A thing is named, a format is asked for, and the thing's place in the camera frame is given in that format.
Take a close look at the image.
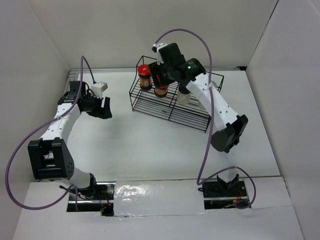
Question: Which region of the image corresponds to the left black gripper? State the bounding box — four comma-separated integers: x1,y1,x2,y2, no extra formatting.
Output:
82,92,112,120

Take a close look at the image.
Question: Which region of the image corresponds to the red lid spice jar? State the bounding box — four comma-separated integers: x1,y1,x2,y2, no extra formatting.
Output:
154,85,168,98
137,64,153,91

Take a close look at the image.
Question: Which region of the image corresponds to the black lid white bottle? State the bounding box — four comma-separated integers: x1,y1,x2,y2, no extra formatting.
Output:
176,91,191,106

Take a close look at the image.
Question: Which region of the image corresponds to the silver lid white bottle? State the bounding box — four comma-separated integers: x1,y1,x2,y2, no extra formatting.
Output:
198,101,206,110

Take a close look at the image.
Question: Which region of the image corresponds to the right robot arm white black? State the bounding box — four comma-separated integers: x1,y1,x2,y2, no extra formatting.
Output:
148,43,248,154

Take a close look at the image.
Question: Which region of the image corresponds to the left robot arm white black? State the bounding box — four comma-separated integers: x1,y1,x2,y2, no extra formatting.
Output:
27,81,112,200

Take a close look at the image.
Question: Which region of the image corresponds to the white foil tape sheet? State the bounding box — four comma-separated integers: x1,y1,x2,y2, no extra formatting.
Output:
113,180,206,217

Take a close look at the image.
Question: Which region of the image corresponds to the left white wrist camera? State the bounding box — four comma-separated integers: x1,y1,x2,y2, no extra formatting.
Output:
90,81,108,98

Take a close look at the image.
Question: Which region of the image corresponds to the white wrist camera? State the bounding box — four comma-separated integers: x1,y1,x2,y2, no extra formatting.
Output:
151,42,168,65
90,81,108,98

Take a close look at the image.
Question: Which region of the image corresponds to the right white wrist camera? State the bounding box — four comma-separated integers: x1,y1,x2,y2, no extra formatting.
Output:
151,42,168,65

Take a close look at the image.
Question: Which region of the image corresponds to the black wire rack basket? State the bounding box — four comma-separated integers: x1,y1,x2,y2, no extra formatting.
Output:
128,55,225,134

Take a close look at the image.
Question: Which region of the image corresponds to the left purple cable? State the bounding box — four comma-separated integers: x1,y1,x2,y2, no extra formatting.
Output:
4,55,97,213

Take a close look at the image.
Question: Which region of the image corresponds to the purple cable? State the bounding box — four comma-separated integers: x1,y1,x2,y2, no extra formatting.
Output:
154,28,257,210
4,55,97,213

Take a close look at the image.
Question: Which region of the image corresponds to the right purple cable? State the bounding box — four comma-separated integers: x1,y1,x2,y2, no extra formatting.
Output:
154,28,257,210

